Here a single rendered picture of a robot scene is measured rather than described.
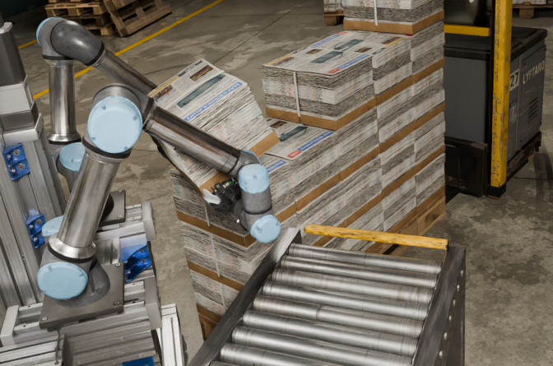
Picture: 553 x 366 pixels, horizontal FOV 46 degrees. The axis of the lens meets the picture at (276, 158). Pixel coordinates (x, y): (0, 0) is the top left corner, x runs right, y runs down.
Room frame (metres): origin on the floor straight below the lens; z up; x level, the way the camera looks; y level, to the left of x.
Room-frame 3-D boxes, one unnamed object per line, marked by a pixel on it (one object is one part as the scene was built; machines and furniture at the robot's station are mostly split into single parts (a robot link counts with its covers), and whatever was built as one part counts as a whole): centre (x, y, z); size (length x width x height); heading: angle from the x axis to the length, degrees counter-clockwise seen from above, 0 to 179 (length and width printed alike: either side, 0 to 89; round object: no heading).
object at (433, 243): (1.64, -0.26, 0.81); 0.43 x 0.03 x 0.02; 64
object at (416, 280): (1.52, -0.18, 0.77); 0.47 x 0.05 x 0.05; 64
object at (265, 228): (1.48, 0.06, 1.00); 0.11 x 0.08 x 0.09; 24
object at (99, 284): (1.54, 0.59, 0.87); 0.15 x 0.15 x 0.10
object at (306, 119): (2.63, -0.21, 0.86); 0.38 x 0.29 x 0.04; 46
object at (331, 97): (2.63, -0.21, 0.95); 0.38 x 0.29 x 0.23; 46
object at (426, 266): (1.57, -0.21, 0.77); 0.47 x 0.05 x 0.05; 64
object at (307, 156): (2.54, -0.12, 0.42); 1.17 x 0.39 x 0.83; 135
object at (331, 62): (2.63, -0.22, 1.06); 0.37 x 0.29 x 0.01; 46
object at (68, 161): (2.04, 0.66, 0.98); 0.13 x 0.12 x 0.14; 37
